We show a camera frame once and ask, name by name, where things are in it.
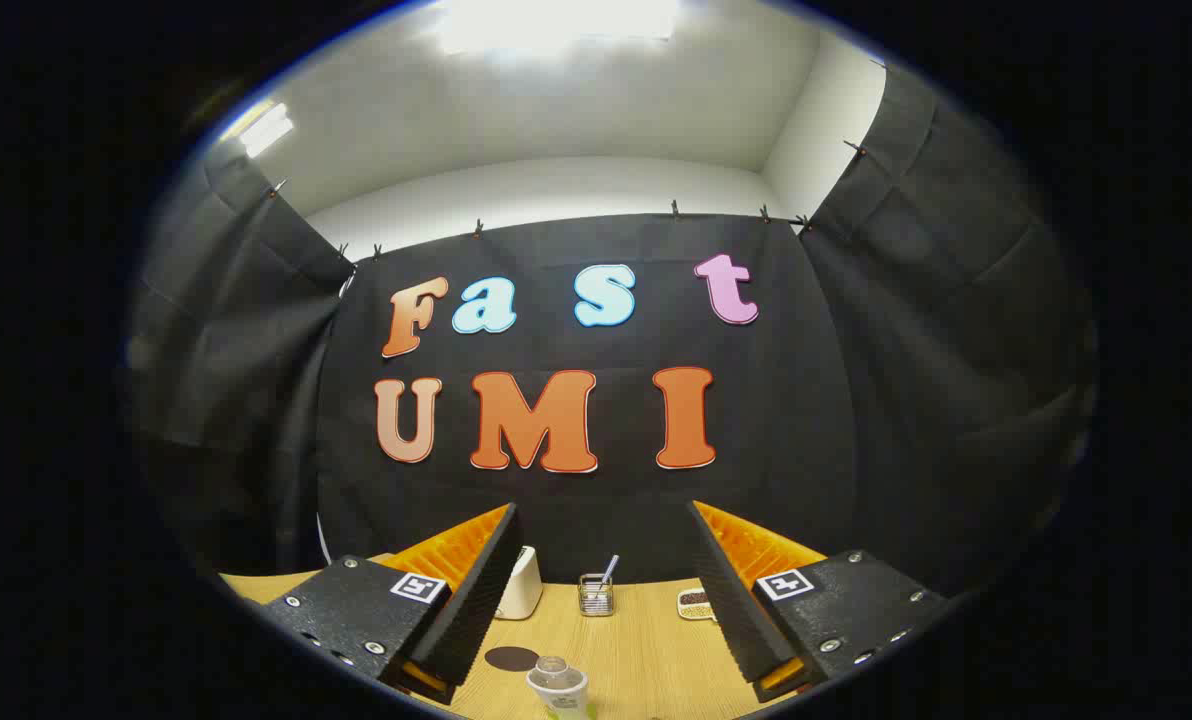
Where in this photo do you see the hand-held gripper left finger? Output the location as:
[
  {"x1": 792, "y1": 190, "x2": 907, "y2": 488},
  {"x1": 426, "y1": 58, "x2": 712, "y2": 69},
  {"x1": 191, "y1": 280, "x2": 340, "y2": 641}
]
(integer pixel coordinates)
[{"x1": 256, "y1": 503, "x2": 525, "y2": 706}]

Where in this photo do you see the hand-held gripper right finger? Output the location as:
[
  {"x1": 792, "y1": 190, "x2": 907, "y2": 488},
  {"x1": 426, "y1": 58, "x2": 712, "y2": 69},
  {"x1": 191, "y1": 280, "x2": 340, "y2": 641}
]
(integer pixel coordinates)
[{"x1": 684, "y1": 500, "x2": 952, "y2": 704}]

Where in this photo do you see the clear juice bottle green label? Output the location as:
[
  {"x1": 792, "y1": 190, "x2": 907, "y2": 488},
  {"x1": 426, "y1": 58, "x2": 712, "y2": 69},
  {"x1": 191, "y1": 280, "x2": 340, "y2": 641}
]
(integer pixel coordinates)
[{"x1": 526, "y1": 656, "x2": 591, "y2": 720}]

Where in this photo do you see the cream plastic dispenser box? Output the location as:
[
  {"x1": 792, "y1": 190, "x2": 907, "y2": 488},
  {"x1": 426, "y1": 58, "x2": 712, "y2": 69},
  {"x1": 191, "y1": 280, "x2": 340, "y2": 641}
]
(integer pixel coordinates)
[{"x1": 494, "y1": 546, "x2": 544, "y2": 621}]

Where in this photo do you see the wooden table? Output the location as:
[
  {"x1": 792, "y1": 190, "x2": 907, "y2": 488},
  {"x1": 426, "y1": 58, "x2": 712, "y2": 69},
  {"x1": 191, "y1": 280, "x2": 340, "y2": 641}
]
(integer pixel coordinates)
[{"x1": 218, "y1": 553, "x2": 807, "y2": 720}]

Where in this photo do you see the ceiling light tube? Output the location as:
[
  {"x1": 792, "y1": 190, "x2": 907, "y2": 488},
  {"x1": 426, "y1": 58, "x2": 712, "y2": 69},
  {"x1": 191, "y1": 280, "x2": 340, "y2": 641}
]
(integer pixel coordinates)
[{"x1": 239, "y1": 102, "x2": 295, "y2": 159}]

